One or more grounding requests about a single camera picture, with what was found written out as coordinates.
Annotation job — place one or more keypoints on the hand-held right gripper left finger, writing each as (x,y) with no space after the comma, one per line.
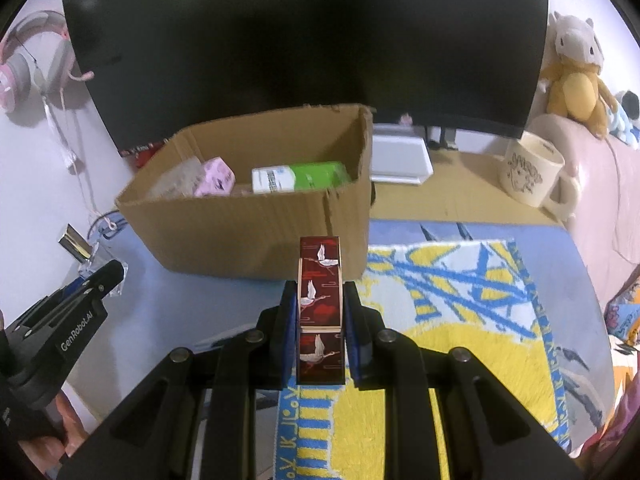
(290,340)

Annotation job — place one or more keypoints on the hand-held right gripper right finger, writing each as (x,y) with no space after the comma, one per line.
(352,350)

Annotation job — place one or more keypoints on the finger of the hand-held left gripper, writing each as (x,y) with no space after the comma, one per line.
(105,280)
(70,292)

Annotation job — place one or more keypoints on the clear perfume bottle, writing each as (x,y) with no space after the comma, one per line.
(75,245)

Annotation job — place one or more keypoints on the red crane-print box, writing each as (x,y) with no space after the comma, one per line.
(320,280)

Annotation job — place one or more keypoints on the brown cardboard box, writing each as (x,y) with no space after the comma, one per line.
(225,240)

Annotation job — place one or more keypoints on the pink tissue pack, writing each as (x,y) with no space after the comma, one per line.
(215,177)

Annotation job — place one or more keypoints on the green white packet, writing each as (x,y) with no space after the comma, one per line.
(310,175)

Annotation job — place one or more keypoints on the person's left hand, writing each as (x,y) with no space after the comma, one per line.
(70,412)

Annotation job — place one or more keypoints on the yellow blue towel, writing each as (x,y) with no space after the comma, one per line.
(475,340)

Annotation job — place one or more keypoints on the red ornament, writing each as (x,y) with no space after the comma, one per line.
(142,152)

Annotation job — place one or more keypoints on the white tassel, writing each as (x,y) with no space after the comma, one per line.
(65,147)

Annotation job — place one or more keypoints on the white rectangular device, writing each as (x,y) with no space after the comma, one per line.
(400,157)

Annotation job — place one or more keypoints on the pink cat-ear headset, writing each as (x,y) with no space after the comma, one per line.
(20,70)

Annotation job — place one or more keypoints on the black monitor stand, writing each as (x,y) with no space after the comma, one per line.
(440,135)

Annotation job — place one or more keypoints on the small pink monitor ornament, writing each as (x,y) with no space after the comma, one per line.
(406,119)

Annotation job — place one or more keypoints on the cream printed mug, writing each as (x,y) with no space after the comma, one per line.
(530,175)

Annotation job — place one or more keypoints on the colourful printed cushion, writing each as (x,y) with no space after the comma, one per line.
(625,320)

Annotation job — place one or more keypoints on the pink sofa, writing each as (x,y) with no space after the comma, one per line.
(600,200)

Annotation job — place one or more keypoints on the black computer monitor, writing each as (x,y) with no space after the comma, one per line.
(300,35)

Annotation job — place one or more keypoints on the yellow grey plush toy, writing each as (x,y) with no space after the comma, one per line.
(575,90)

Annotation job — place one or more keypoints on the blue plush toy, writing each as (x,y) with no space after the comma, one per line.
(622,127)

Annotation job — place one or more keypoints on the black white plush dog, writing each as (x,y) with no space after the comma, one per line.
(630,102)

